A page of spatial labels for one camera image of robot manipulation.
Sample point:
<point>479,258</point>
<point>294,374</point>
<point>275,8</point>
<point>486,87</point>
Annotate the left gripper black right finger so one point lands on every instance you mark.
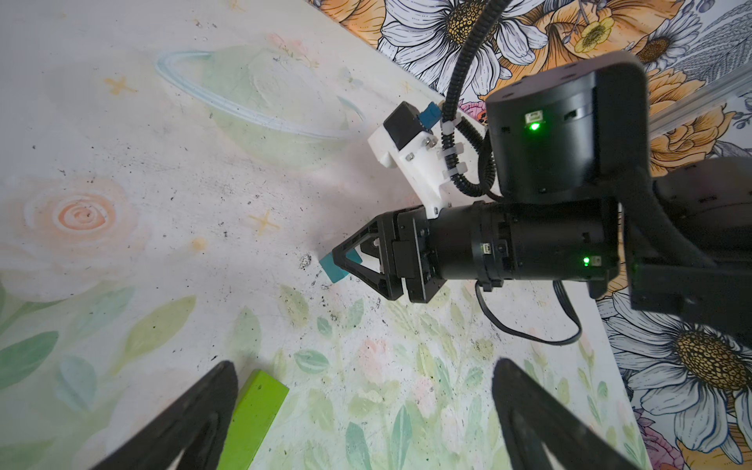
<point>536,427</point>

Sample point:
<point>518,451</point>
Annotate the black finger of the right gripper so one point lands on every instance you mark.
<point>368,255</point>

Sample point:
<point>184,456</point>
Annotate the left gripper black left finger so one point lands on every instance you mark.
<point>189,433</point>

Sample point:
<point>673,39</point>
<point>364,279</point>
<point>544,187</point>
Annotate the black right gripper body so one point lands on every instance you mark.
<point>495,242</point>

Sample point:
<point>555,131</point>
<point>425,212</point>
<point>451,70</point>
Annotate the green rectangular block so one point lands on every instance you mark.
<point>260,401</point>

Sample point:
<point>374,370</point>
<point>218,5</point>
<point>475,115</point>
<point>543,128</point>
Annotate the teal cube block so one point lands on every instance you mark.
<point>333,272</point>

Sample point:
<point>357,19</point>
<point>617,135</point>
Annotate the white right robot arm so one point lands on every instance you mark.
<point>580,132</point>

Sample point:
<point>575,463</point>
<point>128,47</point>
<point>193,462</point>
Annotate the clear plastic bowl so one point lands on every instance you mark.
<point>269,102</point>

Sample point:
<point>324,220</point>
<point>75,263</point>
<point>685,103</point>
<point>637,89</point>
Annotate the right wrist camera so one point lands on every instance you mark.
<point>406,141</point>

